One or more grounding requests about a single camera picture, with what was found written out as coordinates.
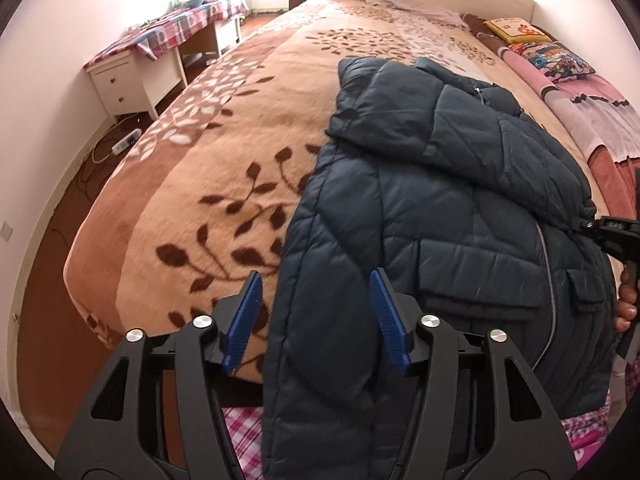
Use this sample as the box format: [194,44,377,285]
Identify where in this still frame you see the dark teal quilted jacket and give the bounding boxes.
[262,58,616,479]

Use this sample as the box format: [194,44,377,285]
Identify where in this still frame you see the pink plaid clothing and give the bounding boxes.
[222,359,639,479]

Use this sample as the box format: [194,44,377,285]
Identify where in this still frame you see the person's right hand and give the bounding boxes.
[614,266,638,334]

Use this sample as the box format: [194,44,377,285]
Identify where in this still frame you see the pink and red striped quilt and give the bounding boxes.
[461,13,639,219]

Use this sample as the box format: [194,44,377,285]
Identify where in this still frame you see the blue cartoon pillow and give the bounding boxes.
[509,41,596,82]

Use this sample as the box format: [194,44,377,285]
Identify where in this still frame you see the beige leaf-pattern bed blanket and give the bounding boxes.
[64,0,591,382]

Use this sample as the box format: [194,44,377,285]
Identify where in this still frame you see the yellow cartoon pillow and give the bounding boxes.
[484,18,550,44]

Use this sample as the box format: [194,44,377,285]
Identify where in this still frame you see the white power strip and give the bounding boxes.
[111,128,142,156]

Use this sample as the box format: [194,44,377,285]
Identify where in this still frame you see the white desk with drawers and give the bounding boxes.
[85,14,242,119]

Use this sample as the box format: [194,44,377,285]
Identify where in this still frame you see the white crumpled cloth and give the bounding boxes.
[364,0,470,30]

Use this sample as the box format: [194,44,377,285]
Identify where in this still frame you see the plaid pink tablecloth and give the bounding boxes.
[84,0,248,70]

